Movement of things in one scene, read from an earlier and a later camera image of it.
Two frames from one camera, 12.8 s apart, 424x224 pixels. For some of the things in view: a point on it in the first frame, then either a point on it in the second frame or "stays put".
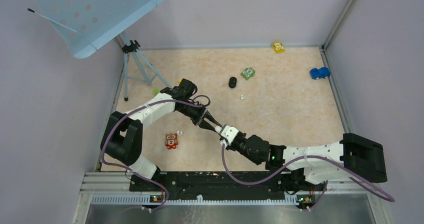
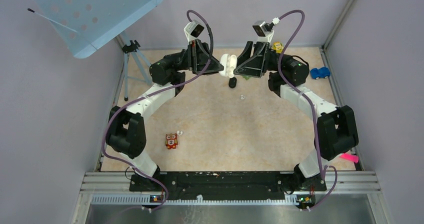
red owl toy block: (171, 141) stays put
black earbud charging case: (232, 82) stays put
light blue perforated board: (83, 15) stays put
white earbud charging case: (218, 129) → (229, 62)
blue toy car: (322, 72) stays put
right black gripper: (231, 146) → (253, 66)
